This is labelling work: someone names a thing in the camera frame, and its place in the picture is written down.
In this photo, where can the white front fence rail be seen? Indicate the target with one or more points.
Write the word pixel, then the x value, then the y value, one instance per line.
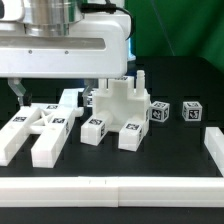
pixel 111 192

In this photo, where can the white chair seat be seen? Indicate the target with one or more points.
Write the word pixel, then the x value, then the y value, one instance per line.
pixel 125 99

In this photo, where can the white right fence rail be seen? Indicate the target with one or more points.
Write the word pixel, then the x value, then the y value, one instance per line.
pixel 214 142

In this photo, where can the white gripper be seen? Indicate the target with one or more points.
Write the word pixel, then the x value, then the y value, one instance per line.
pixel 95 48

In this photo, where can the white fence rail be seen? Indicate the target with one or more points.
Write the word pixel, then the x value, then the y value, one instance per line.
pixel 214 142
pixel 111 192

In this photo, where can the white chair back frame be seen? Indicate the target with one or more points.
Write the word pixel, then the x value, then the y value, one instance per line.
pixel 52 124

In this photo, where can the white marker base plate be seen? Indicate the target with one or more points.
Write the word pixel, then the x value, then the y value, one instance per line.
pixel 74 98

